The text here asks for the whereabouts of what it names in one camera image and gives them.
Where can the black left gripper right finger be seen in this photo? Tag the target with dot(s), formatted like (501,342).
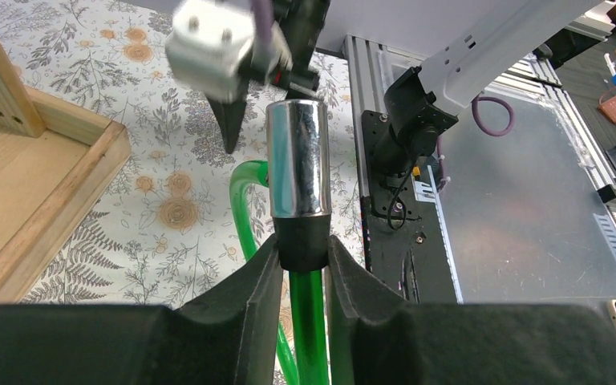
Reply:
(377,337)

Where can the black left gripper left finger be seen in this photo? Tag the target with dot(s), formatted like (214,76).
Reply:
(227,335)

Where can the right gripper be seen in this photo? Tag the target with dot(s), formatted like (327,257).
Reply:
(301,23)

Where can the green cable lock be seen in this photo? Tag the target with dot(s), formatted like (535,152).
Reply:
(297,176)

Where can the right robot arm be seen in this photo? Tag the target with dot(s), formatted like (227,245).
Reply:
(465,44)

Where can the wooden clothes rack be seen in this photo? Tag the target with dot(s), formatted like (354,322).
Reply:
(56,159)

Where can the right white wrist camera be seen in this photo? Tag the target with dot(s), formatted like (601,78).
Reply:
(207,45)

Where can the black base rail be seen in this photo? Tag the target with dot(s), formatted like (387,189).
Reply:
(404,232)

